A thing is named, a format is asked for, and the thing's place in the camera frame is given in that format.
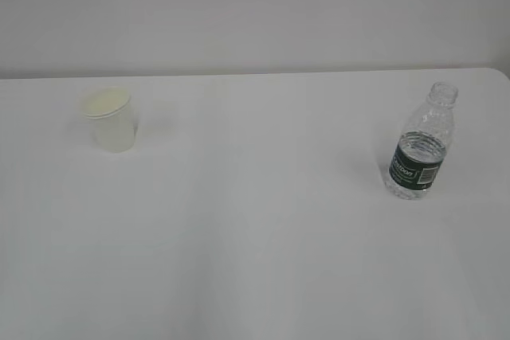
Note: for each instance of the white paper cup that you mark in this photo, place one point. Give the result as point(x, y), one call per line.
point(111, 118)

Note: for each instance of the clear plastic water bottle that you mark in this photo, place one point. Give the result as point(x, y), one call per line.
point(423, 144)

